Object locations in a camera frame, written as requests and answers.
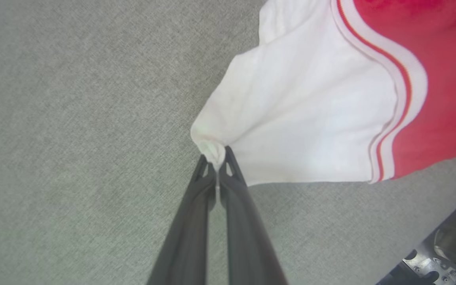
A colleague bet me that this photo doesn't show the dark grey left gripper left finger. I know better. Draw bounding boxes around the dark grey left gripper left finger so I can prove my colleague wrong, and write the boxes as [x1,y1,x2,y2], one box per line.
[146,155,217,285]

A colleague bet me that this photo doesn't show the red and white jersey garment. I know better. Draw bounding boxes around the red and white jersey garment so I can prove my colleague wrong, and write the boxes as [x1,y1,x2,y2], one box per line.
[190,0,456,186]

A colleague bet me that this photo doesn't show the grey metal robot body part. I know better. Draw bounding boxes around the grey metal robot body part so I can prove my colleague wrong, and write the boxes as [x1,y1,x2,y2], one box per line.
[374,183,456,285]

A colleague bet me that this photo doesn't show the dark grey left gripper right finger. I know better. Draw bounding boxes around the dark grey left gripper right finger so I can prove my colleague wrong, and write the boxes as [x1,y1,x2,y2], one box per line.
[218,146,289,285]

